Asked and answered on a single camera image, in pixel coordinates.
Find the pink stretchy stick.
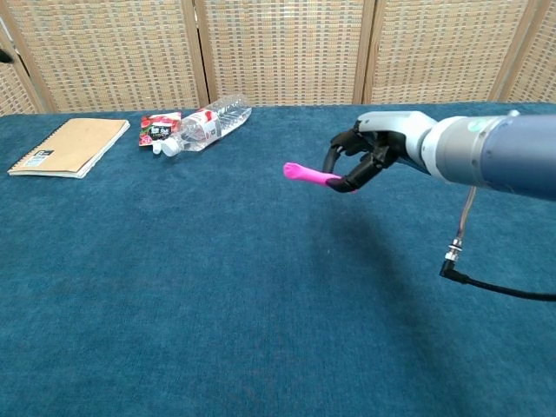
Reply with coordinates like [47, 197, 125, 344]
[282, 162, 360, 195]

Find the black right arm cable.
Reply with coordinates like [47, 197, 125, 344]
[438, 186, 556, 301]

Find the woven bamboo folding screen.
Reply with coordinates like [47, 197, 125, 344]
[0, 0, 556, 116]

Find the red drink pouch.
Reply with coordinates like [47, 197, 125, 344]
[138, 111, 182, 149]

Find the clear plastic water bottle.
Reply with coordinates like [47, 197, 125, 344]
[151, 94, 253, 157]

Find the brown spiral notebook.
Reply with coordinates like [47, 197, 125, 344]
[7, 118, 131, 180]

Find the blue table mat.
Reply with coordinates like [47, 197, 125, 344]
[0, 102, 556, 417]

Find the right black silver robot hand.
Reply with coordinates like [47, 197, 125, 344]
[321, 110, 435, 195]

